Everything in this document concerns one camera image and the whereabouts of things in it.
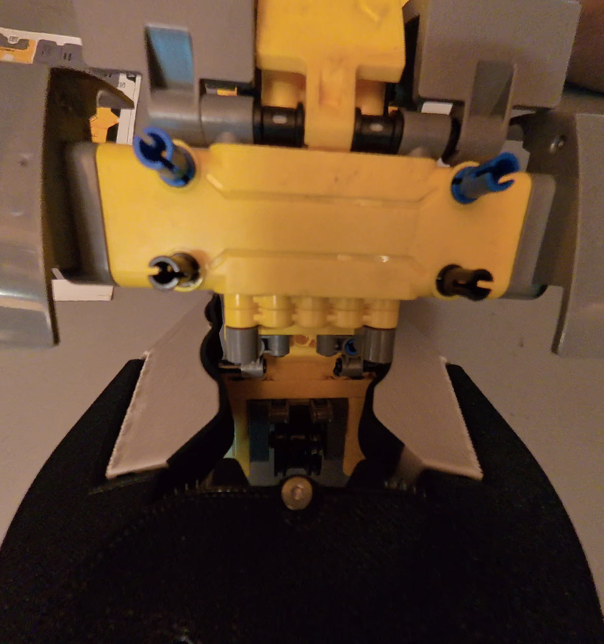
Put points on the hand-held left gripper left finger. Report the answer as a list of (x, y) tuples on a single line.
[(171, 402)]

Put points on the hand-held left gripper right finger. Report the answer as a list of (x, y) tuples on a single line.
[(423, 402)]

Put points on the yellow sticker sheet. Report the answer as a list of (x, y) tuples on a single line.
[(5, 48)]

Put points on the yellow toy brick model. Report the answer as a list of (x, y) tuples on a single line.
[(312, 216)]

